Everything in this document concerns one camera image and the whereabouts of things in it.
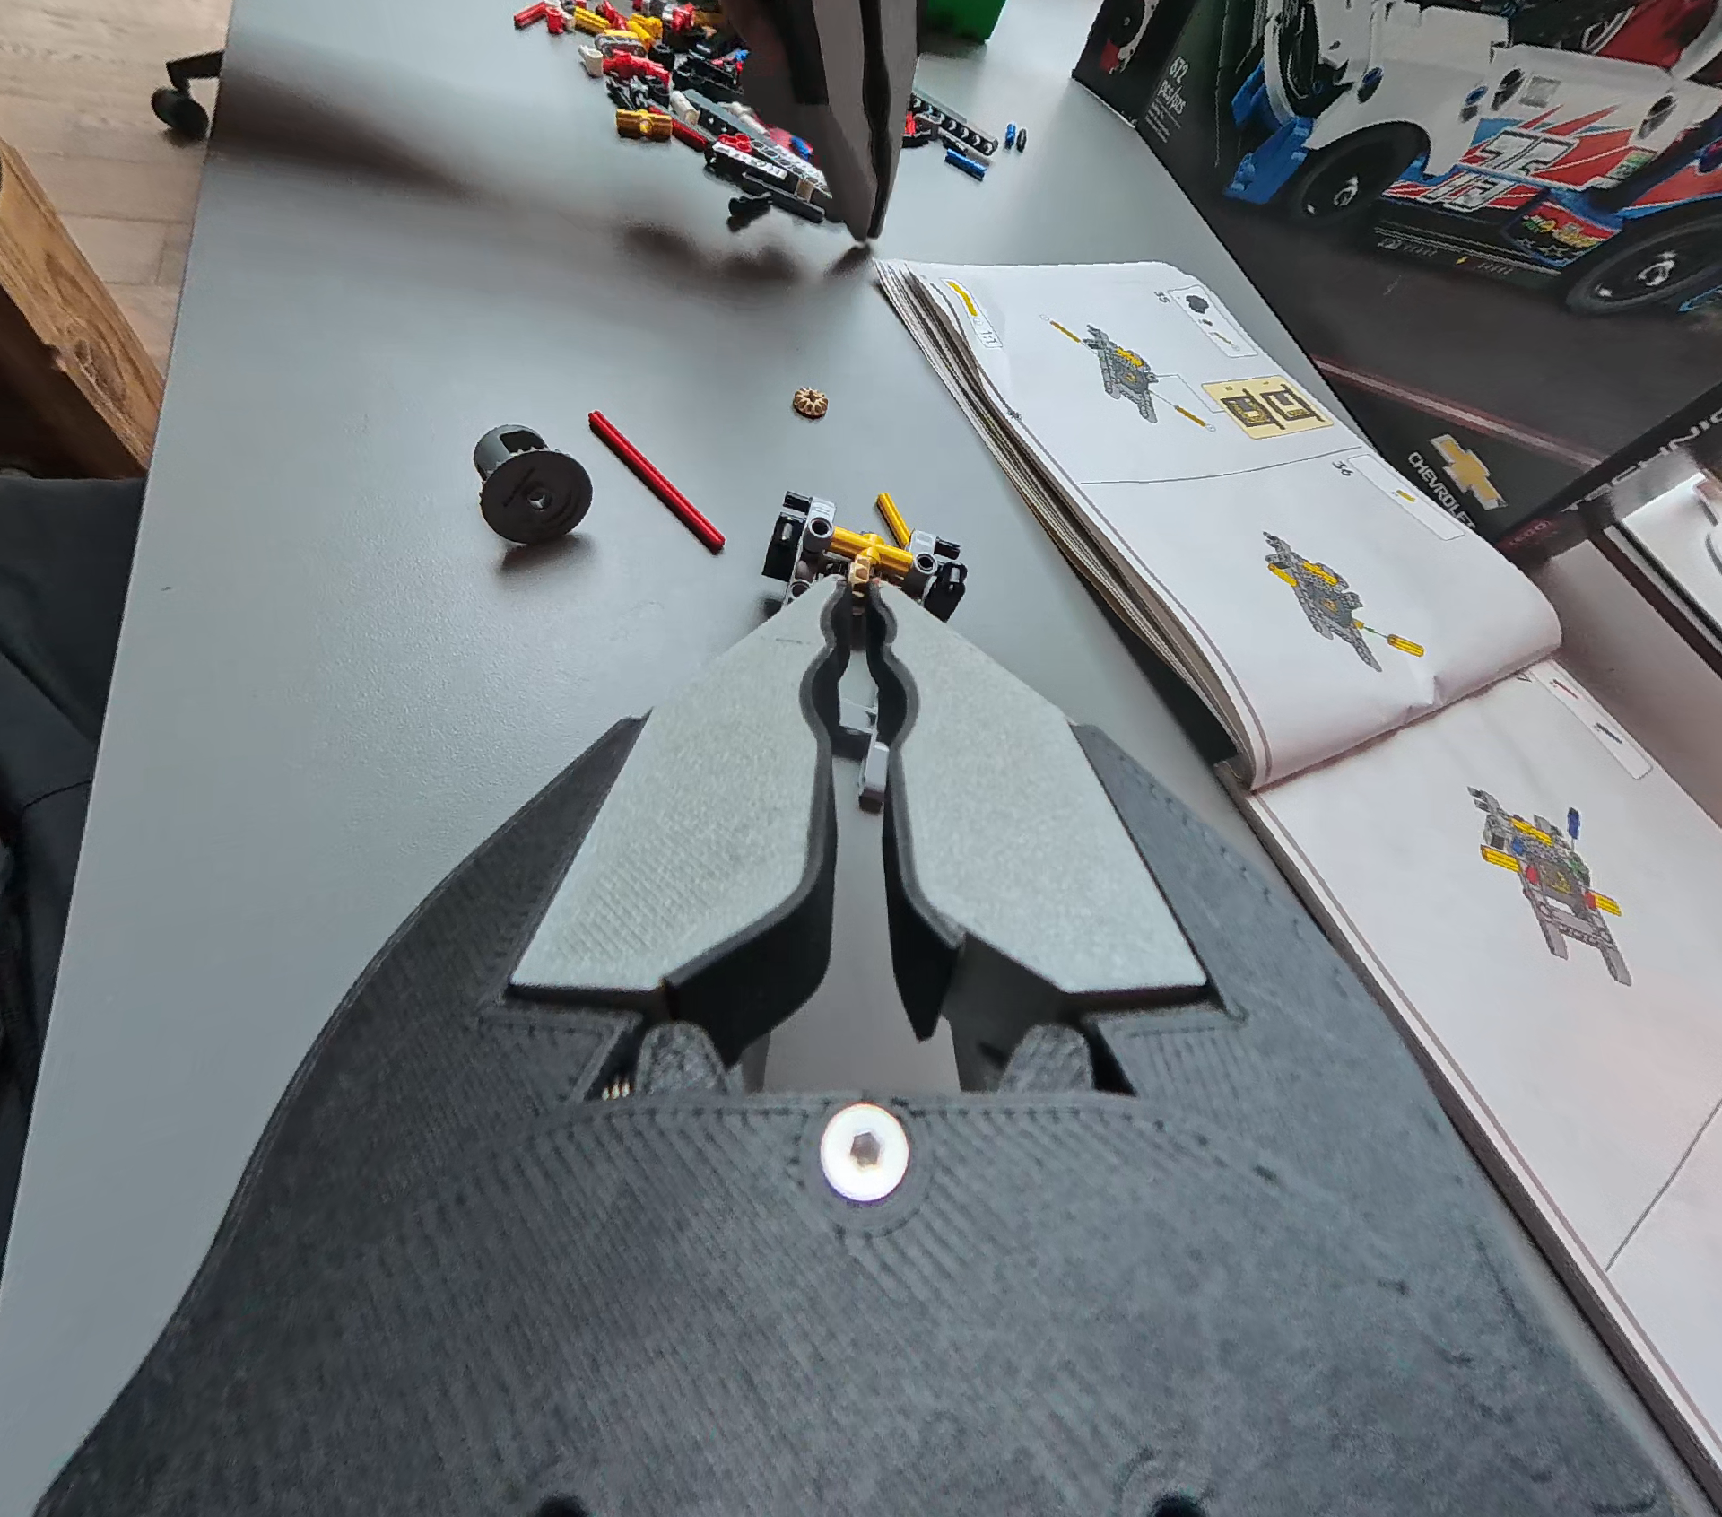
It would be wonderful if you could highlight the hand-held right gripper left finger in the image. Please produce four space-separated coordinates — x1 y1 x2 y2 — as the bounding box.
507 578 850 1075

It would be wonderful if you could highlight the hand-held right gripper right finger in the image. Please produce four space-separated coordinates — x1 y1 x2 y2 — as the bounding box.
866 587 1212 1089

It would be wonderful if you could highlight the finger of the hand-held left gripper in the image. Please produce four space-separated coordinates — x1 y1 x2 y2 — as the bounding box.
866 0 925 244
802 0 886 237

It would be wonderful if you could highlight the pile of lego pieces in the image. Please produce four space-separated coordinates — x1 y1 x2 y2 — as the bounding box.
511 0 1031 237

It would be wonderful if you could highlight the grey lego frame assembly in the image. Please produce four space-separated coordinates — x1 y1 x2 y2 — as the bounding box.
762 490 970 820

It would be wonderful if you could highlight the dark grey lego differential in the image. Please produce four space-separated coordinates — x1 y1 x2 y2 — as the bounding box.
473 424 595 546

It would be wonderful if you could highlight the red lego axle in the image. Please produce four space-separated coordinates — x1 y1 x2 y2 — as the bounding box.
586 409 726 555

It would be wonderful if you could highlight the lego instruction booklet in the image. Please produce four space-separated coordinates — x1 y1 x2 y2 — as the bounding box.
873 259 1722 1465

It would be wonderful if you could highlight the lego set box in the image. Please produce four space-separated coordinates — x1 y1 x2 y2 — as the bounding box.
1071 0 1722 580

